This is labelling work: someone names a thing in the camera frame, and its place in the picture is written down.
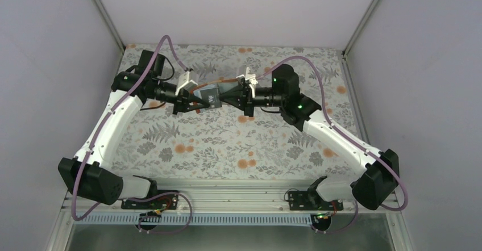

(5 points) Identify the aluminium rail frame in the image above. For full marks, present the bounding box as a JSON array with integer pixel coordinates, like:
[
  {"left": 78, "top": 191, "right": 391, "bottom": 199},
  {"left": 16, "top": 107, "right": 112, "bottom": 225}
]
[{"left": 62, "top": 178, "right": 401, "bottom": 214}]

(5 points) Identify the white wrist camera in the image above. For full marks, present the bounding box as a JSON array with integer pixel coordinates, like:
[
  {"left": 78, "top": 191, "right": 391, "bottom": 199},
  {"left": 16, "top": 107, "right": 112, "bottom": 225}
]
[
  {"left": 236, "top": 66, "right": 258, "bottom": 98},
  {"left": 175, "top": 69, "right": 198, "bottom": 95}
]

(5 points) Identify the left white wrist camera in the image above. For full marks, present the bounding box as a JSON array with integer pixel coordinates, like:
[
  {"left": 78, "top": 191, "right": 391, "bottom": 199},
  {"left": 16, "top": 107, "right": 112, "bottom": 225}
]
[{"left": 175, "top": 69, "right": 198, "bottom": 95}]

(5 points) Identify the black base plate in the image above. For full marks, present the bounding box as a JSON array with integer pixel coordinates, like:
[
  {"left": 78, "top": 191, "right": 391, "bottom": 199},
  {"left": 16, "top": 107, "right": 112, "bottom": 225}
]
[
  {"left": 284, "top": 189, "right": 344, "bottom": 211},
  {"left": 121, "top": 190, "right": 179, "bottom": 211}
]

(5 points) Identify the slotted grey cable duct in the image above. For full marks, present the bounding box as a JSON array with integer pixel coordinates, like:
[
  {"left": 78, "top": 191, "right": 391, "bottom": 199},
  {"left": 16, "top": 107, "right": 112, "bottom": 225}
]
[{"left": 81, "top": 212, "right": 311, "bottom": 227}]

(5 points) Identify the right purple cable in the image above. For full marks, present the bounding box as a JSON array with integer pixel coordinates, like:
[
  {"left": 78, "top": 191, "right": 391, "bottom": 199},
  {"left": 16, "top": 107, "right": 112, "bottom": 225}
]
[{"left": 256, "top": 56, "right": 409, "bottom": 236}]

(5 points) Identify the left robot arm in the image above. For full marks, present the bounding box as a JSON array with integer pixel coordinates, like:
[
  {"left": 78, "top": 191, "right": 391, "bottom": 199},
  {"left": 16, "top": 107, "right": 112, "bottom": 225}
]
[{"left": 58, "top": 51, "right": 209, "bottom": 208}]

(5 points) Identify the purple cable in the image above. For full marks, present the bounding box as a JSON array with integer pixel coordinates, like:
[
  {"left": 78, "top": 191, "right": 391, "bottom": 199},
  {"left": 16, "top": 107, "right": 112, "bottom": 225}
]
[
  {"left": 256, "top": 56, "right": 409, "bottom": 236},
  {"left": 71, "top": 35, "right": 193, "bottom": 235}
]

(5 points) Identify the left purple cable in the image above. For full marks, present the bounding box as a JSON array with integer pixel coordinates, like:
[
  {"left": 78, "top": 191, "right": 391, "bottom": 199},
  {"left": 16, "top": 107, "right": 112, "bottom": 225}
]
[{"left": 71, "top": 35, "right": 193, "bottom": 235}]

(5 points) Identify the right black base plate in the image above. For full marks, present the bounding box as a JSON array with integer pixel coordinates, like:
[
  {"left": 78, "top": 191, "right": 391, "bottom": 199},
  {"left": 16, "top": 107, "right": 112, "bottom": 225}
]
[{"left": 284, "top": 189, "right": 344, "bottom": 211}]

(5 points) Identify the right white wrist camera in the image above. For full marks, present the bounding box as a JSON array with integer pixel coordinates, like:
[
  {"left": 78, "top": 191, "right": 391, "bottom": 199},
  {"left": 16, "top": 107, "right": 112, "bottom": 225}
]
[{"left": 236, "top": 66, "right": 258, "bottom": 98}]

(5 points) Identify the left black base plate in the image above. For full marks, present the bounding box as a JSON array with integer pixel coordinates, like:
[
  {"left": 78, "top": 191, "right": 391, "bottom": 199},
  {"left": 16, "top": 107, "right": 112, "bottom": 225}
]
[{"left": 121, "top": 190, "right": 179, "bottom": 211}]

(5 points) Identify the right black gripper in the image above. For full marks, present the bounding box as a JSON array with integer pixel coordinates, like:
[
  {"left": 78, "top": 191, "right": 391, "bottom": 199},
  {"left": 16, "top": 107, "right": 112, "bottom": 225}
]
[{"left": 219, "top": 84, "right": 285, "bottom": 117}]

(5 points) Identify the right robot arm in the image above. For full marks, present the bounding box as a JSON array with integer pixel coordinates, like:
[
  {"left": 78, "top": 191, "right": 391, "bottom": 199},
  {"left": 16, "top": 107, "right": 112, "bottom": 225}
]
[{"left": 219, "top": 64, "right": 399, "bottom": 210}]

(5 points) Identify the floral patterned table mat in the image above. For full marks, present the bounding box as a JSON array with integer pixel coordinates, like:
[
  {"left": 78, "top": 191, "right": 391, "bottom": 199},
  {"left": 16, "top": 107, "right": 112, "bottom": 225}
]
[{"left": 112, "top": 45, "right": 358, "bottom": 180}]

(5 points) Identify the brown leather card holder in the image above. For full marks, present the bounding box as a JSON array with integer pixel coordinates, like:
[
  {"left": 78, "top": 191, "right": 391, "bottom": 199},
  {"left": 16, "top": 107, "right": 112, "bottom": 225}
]
[{"left": 190, "top": 78, "right": 240, "bottom": 94}]

